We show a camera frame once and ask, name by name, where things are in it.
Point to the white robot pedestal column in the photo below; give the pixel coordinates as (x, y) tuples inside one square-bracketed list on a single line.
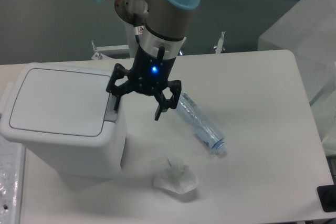
[(131, 24)]

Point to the crushed clear plastic bottle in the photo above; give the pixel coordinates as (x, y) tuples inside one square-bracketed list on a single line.
[(201, 125)]

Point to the crumpled white tissue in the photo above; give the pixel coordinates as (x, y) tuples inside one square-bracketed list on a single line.
[(172, 174)]

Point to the white push-lid trash can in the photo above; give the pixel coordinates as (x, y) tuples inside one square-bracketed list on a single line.
[(65, 116)]

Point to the translucent plastic box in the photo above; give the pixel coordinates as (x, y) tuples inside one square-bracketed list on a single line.
[(308, 31)]

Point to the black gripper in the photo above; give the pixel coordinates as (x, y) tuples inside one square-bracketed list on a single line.
[(151, 74)]

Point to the black device at edge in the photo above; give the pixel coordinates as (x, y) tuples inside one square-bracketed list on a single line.
[(326, 195)]

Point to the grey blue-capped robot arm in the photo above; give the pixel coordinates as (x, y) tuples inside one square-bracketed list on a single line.
[(165, 26)]

